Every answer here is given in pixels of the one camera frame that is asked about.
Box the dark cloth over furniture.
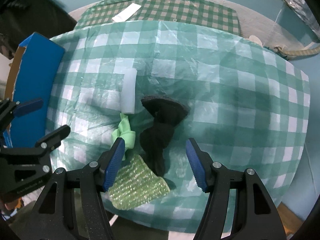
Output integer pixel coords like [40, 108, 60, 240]
[0, 0, 75, 60]

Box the silver plastic curtain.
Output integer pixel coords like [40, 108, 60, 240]
[282, 0, 320, 43]

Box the dark green checkered tablecloth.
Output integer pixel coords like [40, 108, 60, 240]
[74, 0, 241, 35]

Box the light green checkered plastic tablecloth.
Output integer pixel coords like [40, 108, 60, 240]
[49, 20, 310, 235]

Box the patterned rope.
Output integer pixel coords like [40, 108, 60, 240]
[274, 45, 320, 60]

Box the white paper sheet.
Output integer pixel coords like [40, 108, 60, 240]
[112, 4, 142, 22]

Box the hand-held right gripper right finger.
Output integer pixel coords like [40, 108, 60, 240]
[185, 138, 287, 240]

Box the black sock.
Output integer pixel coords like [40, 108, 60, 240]
[139, 96, 190, 177]

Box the white foam tube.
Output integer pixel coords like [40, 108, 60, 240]
[120, 68, 137, 115]

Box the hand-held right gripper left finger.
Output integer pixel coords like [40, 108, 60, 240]
[25, 137, 125, 240]

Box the green bubble wrap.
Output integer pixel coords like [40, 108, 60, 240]
[109, 154, 171, 210]

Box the blue-edged cardboard box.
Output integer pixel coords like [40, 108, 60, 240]
[5, 32, 66, 148]

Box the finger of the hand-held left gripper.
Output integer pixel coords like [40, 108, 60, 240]
[12, 98, 43, 117]
[35, 125, 71, 153]

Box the light green knotted cloth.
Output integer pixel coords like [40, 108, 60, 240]
[111, 113, 137, 160]

